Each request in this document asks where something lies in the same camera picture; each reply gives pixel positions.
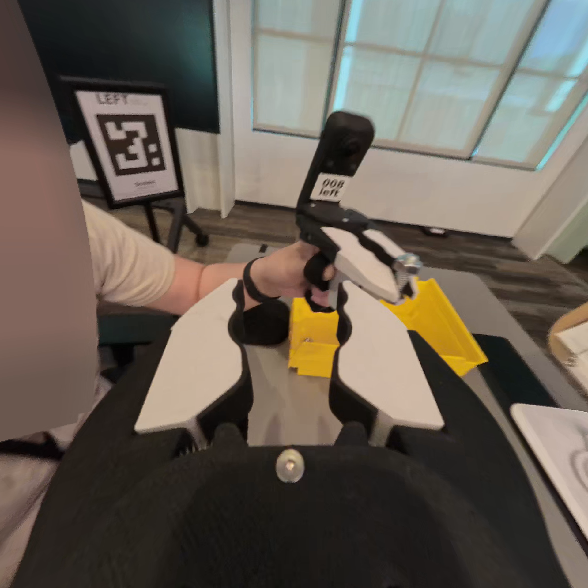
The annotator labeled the black wristband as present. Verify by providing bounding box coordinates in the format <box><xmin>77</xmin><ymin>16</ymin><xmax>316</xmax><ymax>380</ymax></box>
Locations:
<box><xmin>242</xmin><ymin>257</ymin><xmax>278</xmax><ymax>304</ymax></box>

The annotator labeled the person's torso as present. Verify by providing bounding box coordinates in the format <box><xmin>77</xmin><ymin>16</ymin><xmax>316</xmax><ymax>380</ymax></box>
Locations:
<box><xmin>0</xmin><ymin>200</ymin><xmax>176</xmax><ymax>588</ymax></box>

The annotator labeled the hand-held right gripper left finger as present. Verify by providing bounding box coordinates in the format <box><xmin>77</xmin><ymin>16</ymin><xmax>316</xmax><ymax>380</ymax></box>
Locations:
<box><xmin>134</xmin><ymin>278</ymin><xmax>253</xmax><ymax>437</ymax></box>

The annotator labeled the white board stand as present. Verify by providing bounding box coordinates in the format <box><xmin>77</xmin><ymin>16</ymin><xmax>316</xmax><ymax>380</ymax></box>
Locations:
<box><xmin>510</xmin><ymin>403</ymin><xmax>588</xmax><ymax>540</ymax></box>

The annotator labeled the black easel stand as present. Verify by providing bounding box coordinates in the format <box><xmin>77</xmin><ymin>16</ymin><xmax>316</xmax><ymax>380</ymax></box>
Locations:
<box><xmin>143</xmin><ymin>200</ymin><xmax>210</xmax><ymax>254</ymax></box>

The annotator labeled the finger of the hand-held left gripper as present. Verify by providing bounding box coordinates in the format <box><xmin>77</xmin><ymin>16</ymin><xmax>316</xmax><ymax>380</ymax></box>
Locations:
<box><xmin>362</xmin><ymin>230</ymin><xmax>409</xmax><ymax>267</ymax></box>
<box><xmin>321</xmin><ymin>226</ymin><xmax>402</xmax><ymax>304</ymax></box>

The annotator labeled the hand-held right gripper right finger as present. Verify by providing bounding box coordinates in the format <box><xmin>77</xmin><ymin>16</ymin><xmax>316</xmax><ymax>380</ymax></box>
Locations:
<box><xmin>328</xmin><ymin>280</ymin><xmax>445</xmax><ymax>437</ymax></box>

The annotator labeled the person's left hand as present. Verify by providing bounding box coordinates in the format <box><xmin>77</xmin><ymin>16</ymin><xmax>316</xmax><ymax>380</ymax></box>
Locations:
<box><xmin>252</xmin><ymin>241</ymin><xmax>338</xmax><ymax>301</ymax></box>

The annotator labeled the black framed marker sign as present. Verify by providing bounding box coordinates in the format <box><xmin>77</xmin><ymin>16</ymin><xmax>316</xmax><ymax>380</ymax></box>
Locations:
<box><xmin>59</xmin><ymin>76</ymin><xmax>185</xmax><ymax>210</ymax></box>

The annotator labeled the black desk chair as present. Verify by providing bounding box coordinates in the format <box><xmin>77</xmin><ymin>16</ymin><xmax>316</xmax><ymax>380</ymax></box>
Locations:
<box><xmin>97</xmin><ymin>312</ymin><xmax>181</xmax><ymax>384</ymax></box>

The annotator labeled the yellow plastic bin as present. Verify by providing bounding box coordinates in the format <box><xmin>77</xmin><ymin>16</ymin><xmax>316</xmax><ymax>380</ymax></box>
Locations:
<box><xmin>288</xmin><ymin>277</ymin><xmax>489</xmax><ymax>379</ymax></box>

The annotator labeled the white framed window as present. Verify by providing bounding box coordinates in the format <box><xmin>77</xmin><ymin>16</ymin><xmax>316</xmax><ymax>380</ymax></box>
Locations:
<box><xmin>252</xmin><ymin>0</ymin><xmax>588</xmax><ymax>172</ymax></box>

